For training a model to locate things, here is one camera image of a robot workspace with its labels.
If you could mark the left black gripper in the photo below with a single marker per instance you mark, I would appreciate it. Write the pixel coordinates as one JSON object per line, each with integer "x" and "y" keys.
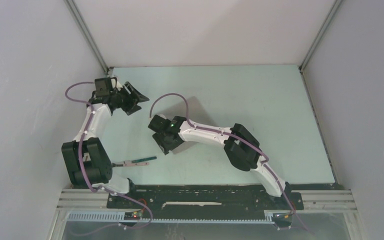
{"x": 131, "y": 106}

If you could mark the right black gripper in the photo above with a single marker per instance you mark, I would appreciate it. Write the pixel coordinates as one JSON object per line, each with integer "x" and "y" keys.
{"x": 165, "y": 147}

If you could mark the grey cloth napkin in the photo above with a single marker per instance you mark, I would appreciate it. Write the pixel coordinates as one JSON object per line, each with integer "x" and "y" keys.
{"x": 196, "y": 112}

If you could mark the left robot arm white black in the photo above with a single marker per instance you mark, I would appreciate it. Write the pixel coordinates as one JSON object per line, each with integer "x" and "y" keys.
{"x": 88, "y": 164}

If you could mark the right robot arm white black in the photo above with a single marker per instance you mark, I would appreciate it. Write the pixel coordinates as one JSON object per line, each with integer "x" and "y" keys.
{"x": 240, "y": 146}

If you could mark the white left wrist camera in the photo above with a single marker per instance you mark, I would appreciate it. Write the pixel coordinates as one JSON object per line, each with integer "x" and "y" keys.
{"x": 119, "y": 86}

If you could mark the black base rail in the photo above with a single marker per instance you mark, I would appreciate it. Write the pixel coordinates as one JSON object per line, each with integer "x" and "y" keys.
{"x": 219, "y": 202}

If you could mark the left aluminium frame post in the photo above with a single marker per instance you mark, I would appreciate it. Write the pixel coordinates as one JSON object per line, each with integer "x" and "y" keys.
{"x": 84, "y": 29}

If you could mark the aluminium frame post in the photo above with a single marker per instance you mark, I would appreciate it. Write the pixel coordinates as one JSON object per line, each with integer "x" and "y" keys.
{"x": 321, "y": 33}
{"x": 84, "y": 29}

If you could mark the white slotted cable duct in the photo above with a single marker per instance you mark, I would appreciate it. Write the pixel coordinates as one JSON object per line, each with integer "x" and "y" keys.
{"x": 133, "y": 217}

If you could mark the right aluminium frame post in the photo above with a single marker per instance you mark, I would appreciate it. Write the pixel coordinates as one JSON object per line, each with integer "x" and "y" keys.
{"x": 321, "y": 33}

